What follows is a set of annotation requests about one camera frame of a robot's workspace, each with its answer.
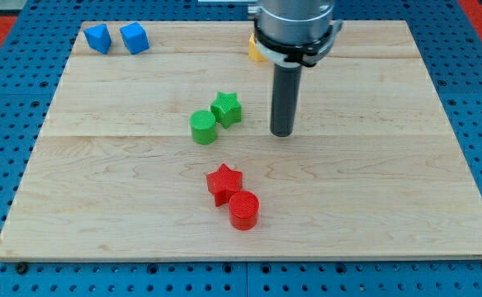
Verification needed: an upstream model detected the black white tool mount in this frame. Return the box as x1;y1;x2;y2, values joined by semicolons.
253;20;343;68

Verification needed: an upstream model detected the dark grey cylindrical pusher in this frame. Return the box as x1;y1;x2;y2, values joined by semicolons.
270;64;301;137

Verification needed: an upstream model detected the yellow hexagon block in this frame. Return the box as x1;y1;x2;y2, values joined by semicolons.
248;34;267;63

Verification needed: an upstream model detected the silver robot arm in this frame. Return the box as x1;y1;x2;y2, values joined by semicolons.
253;0;343;137

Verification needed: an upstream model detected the light wooden board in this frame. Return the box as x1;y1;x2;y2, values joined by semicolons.
0;21;482;262

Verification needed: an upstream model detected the green star block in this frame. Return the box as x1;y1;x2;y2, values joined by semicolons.
210;92;242;129

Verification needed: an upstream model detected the green cylinder block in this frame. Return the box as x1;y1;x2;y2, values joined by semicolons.
189;110;217;145

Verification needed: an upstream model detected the red star block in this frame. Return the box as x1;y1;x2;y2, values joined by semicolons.
206;163;243;206

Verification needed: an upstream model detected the red cylinder block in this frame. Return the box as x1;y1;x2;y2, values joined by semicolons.
229;191;260;231

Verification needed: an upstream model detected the blue cube block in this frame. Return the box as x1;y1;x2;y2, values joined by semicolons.
120;22;150;54

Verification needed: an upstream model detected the blue triangular block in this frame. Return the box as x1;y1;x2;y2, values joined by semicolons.
83;24;111;54

